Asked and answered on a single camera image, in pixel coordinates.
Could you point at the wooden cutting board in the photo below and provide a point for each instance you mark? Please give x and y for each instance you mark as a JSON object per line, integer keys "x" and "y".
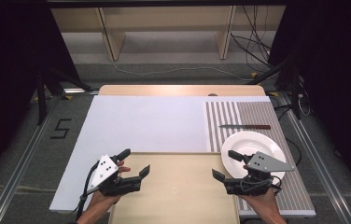
{"x": 176, "y": 186}

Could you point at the person's right hand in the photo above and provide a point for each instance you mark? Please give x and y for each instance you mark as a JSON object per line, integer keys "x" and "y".
{"x": 262, "y": 202}

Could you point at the white board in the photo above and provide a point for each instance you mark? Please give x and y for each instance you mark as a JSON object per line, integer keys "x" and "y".
{"x": 148, "y": 124}

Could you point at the grey striped placemat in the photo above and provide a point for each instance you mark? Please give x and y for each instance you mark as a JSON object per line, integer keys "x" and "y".
{"x": 257, "y": 113}

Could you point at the black metal stand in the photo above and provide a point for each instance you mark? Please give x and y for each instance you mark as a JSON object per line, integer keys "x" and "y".
{"x": 41, "y": 102}
{"x": 295, "y": 93}

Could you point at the light wooden bench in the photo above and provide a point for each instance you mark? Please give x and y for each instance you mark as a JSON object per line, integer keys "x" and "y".
{"x": 164, "y": 18}

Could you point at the dark curtain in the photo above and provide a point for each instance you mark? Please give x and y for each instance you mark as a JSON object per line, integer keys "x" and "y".
{"x": 338, "y": 77}
{"x": 5, "y": 77}

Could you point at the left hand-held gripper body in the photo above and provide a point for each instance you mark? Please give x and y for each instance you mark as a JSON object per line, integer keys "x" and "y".
{"x": 105, "y": 169}

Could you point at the person's left hand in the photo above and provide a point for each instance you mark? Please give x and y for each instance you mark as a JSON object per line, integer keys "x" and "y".
{"x": 102, "y": 200}

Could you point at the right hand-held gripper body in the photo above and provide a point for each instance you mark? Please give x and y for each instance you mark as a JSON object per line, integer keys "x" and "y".
{"x": 265, "y": 164}

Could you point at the metal floor rail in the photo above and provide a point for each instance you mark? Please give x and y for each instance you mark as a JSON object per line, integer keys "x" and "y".
{"x": 320, "y": 174}
{"x": 18, "y": 174}

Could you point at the white plate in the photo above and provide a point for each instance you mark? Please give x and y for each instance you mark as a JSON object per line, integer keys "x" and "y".
{"x": 251, "y": 144}

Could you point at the yellow tape mark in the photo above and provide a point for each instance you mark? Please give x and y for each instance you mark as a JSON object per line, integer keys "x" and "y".
{"x": 273, "y": 93}
{"x": 67, "y": 97}
{"x": 254, "y": 74}

